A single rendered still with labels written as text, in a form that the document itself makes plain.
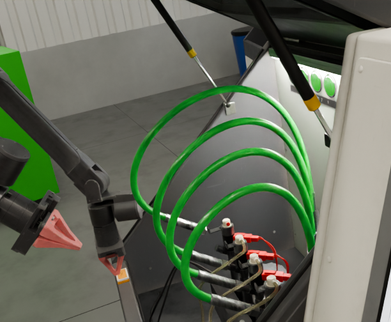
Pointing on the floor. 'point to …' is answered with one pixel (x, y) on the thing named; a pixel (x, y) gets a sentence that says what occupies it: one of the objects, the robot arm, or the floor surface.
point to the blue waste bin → (238, 34)
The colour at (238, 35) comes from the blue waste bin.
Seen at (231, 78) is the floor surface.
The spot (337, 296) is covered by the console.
